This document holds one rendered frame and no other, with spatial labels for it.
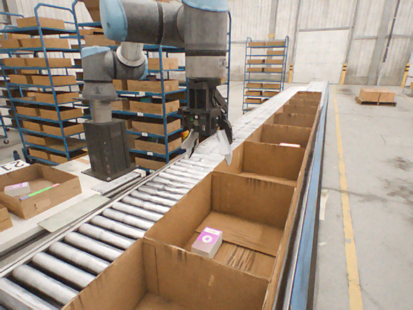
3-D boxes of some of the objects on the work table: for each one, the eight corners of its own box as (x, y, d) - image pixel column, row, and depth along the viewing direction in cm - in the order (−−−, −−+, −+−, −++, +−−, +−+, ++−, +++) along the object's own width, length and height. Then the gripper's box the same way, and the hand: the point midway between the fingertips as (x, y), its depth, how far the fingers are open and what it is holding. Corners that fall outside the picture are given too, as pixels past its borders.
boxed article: (7, 194, 131) (4, 186, 130) (30, 189, 137) (27, 181, 135) (6, 198, 127) (3, 190, 125) (30, 193, 132) (27, 185, 131)
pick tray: (41, 178, 151) (37, 162, 147) (83, 192, 134) (79, 176, 130) (-16, 199, 127) (-23, 181, 124) (26, 221, 110) (19, 201, 107)
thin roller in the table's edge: (140, 176, 157) (139, 173, 156) (102, 195, 134) (102, 192, 134) (137, 175, 158) (137, 172, 157) (100, 194, 135) (99, 191, 135)
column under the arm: (80, 173, 157) (70, 122, 145) (114, 159, 178) (107, 114, 166) (108, 182, 145) (99, 127, 133) (141, 166, 165) (135, 119, 153)
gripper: (161, 79, 54) (167, 165, 62) (233, 82, 48) (229, 178, 55) (181, 77, 62) (184, 154, 69) (246, 79, 55) (241, 164, 62)
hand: (209, 158), depth 64 cm, fingers open, 10 cm apart
